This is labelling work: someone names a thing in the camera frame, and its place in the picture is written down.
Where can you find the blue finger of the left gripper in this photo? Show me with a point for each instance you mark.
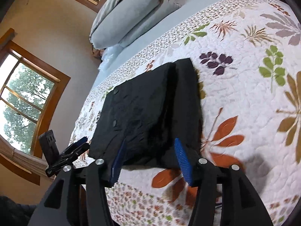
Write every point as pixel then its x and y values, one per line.
pixel 79 147

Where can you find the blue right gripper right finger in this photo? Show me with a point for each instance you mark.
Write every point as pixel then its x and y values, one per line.
pixel 183 155

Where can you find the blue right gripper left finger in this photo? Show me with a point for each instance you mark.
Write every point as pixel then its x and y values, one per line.
pixel 118 163

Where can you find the black pants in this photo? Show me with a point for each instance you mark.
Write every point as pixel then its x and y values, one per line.
pixel 150 111

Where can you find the grey pillow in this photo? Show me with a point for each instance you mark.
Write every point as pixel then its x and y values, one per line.
pixel 121 22

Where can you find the light blue bed sheet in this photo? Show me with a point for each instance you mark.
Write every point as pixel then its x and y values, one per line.
pixel 188 8

